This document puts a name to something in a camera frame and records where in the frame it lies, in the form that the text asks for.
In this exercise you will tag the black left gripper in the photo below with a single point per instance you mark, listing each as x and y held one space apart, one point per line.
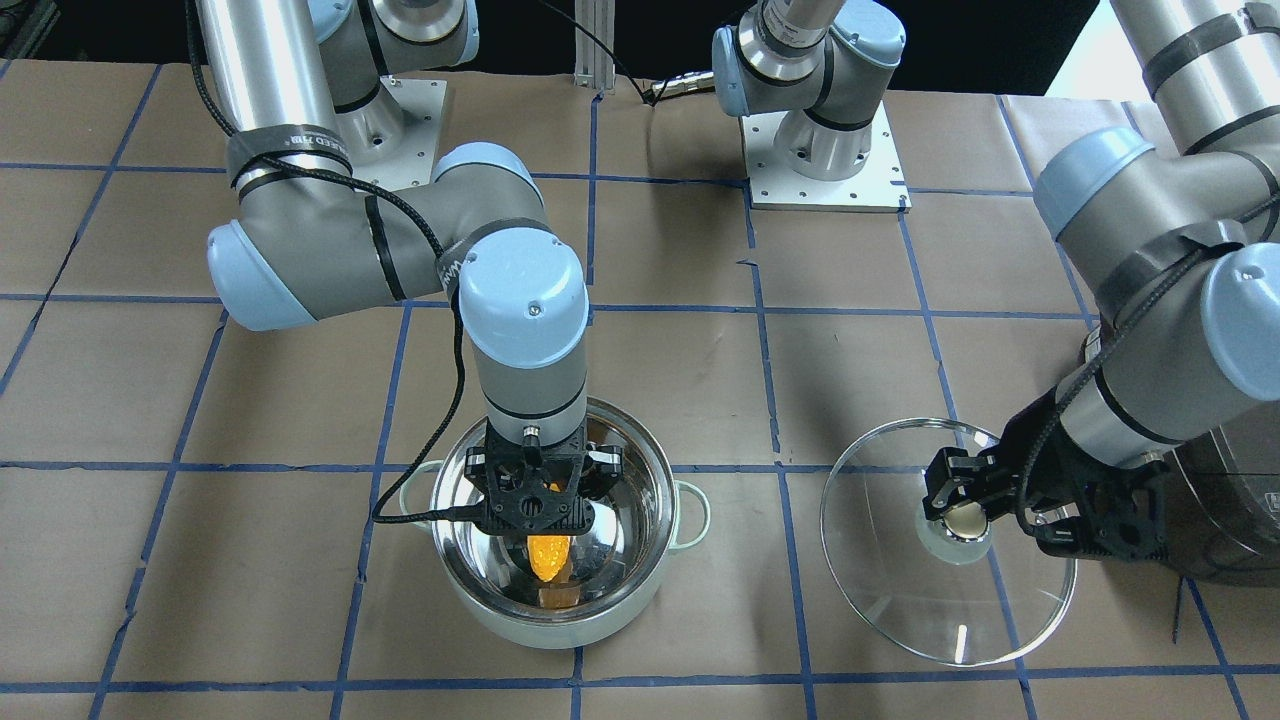
1020 458

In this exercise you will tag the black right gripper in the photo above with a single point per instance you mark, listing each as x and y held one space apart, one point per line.
605 476

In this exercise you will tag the yellow corn cob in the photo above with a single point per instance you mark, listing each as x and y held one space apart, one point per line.
549 557

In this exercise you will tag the glass pot lid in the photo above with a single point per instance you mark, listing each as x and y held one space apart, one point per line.
965 590

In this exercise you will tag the white steel cooking pot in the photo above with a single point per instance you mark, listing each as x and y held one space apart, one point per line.
612 571

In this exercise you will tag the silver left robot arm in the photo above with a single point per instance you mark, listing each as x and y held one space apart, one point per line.
1181 259

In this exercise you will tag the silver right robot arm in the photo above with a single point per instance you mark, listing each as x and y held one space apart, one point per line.
298 88

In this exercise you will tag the brown paper table cover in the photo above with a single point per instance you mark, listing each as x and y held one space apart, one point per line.
185 524

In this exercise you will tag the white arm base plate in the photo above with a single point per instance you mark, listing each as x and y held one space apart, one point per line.
393 139
796 165

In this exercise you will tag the aluminium frame post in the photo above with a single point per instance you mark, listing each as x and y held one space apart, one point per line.
594 67

